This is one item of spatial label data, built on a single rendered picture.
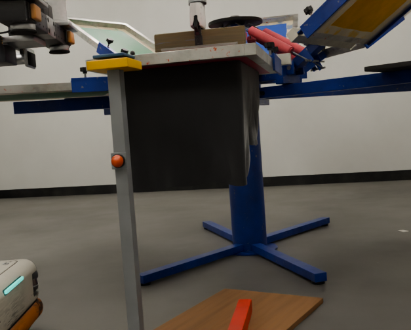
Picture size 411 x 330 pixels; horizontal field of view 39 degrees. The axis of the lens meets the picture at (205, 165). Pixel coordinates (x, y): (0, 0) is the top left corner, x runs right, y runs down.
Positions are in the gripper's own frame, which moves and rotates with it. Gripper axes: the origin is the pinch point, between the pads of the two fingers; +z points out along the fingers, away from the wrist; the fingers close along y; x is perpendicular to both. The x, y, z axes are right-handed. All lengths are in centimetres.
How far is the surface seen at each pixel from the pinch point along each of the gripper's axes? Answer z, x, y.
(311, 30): -5, 44, -34
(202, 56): 13, 12, 50
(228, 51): 12, 21, 50
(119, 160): 44, -10, 73
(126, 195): 55, -10, 69
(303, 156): 74, 15, -423
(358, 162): 84, 74, -423
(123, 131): 36, -10, 69
